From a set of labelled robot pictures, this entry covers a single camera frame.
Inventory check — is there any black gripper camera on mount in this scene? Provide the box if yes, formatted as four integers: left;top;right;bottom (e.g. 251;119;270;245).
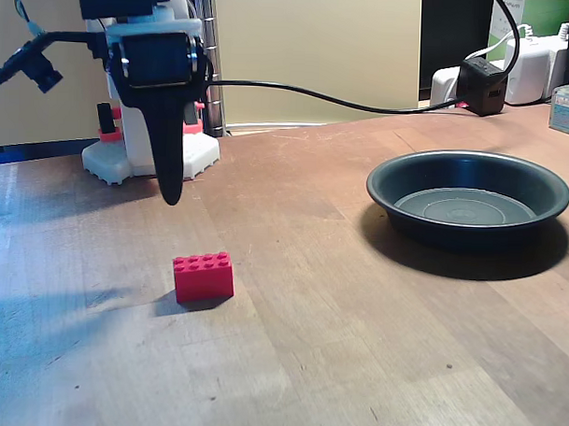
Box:
0;27;107;96

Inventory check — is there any thick black power cable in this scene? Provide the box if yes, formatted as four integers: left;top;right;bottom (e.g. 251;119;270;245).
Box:
491;0;523;74

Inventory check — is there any white charger block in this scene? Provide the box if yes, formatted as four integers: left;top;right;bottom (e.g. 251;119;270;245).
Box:
502;35;569;107

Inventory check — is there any chrome metal pole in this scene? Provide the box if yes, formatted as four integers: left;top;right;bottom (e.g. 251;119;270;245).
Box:
187;0;230;139

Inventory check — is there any red lego block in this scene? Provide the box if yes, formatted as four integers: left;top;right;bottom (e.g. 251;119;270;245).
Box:
171;249;236;306

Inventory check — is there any green and white box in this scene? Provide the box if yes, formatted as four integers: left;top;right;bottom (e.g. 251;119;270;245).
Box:
487;0;569;65

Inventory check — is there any coloured arm wire bundle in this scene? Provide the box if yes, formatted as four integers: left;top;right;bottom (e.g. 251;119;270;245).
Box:
11;0;50;38

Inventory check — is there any dark round metal bin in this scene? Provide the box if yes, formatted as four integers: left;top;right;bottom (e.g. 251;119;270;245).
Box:
363;146;569;256

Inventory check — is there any long black cable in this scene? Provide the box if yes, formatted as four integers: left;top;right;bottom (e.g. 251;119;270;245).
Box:
204;78;463;119

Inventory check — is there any white charger cable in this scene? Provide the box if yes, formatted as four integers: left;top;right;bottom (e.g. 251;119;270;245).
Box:
462;21;535;64

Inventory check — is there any white power strip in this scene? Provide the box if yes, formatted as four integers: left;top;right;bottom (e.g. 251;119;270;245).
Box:
430;64;464;109

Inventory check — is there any red table clamp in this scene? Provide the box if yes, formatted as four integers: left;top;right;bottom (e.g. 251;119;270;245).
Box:
180;100;206;136
94;102;124;146

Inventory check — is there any black cube power adapter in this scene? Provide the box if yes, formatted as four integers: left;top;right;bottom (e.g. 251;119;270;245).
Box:
455;56;509;118

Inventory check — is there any black panel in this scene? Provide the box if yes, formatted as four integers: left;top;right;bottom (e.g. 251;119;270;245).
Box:
418;0;495;94

